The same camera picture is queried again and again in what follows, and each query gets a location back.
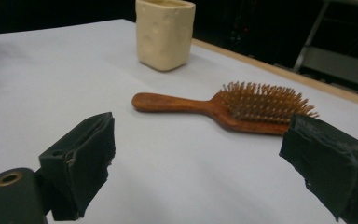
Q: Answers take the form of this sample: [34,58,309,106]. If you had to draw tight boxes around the cream square cup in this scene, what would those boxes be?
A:
[135,0,197,73]

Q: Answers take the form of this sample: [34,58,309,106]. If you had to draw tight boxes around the white metal stand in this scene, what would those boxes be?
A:
[293,0,358,91]

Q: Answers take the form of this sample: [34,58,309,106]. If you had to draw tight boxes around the wooden hairbrush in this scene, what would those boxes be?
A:
[131,81,320,136]

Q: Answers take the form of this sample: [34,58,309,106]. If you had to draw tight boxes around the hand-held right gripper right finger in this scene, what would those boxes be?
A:
[279,114,358,224]

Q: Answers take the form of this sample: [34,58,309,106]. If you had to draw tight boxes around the white table mat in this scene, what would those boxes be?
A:
[0,18,358,224]

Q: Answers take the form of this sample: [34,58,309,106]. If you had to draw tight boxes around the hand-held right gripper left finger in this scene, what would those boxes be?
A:
[38,111,117,222]

